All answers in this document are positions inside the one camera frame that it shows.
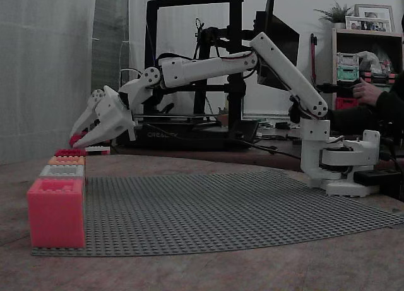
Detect dark-sleeved person forearm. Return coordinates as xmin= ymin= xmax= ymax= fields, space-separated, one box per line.
xmin=374 ymin=81 xmax=404 ymax=123

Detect red white black brick tower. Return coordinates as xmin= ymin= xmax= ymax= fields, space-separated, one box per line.
xmin=84 ymin=138 xmax=111 ymax=155

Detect grey studded baseplate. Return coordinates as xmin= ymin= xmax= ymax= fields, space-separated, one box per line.
xmin=31 ymin=167 xmax=404 ymax=257

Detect person's hand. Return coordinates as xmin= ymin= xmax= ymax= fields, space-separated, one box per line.
xmin=352 ymin=78 xmax=384 ymax=107

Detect orange brick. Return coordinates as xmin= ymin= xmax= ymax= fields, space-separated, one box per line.
xmin=47 ymin=156 xmax=86 ymax=166

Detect black Creality 3D printer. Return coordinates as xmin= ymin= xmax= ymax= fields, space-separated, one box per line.
xmin=115 ymin=0 xmax=262 ymax=152

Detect white curtain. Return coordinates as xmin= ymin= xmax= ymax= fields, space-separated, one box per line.
xmin=0 ymin=0 xmax=97 ymax=165

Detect grey brick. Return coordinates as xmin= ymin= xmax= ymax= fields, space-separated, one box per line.
xmin=39 ymin=164 xmax=86 ymax=179

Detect large pink brick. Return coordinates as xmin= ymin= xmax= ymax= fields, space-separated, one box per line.
xmin=27 ymin=177 xmax=86 ymax=249

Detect black computer monitor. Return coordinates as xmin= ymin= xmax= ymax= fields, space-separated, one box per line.
xmin=254 ymin=0 xmax=300 ymax=92

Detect red and black pole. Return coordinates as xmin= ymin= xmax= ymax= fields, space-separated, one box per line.
xmin=310 ymin=33 xmax=318 ymax=90

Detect red storage crate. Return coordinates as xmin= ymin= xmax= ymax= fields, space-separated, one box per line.
xmin=335 ymin=97 xmax=359 ymax=111

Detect green storage crate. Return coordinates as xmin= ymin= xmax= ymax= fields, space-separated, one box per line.
xmin=336 ymin=65 xmax=360 ymax=81

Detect clear storage crate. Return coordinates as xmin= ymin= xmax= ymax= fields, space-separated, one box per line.
xmin=336 ymin=52 xmax=359 ymax=67

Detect potted green plant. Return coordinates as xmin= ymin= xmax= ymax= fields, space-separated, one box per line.
xmin=314 ymin=0 xmax=354 ymax=29

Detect crumpled plastic bag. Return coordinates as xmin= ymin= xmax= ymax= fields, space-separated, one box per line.
xmin=355 ymin=50 xmax=385 ymax=73

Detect wooden shelf unit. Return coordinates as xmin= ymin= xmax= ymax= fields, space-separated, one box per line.
xmin=331 ymin=27 xmax=404 ymax=112

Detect black and orange case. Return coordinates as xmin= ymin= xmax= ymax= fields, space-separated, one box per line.
xmin=361 ymin=71 xmax=399 ymax=84

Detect black power strip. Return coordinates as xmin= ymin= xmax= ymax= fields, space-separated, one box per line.
xmin=353 ymin=169 xmax=401 ymax=188

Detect small white photo frame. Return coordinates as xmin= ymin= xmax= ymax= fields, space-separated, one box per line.
xmin=345 ymin=15 xmax=392 ymax=32

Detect large white photo frame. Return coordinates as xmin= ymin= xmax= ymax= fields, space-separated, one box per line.
xmin=353 ymin=3 xmax=395 ymax=33

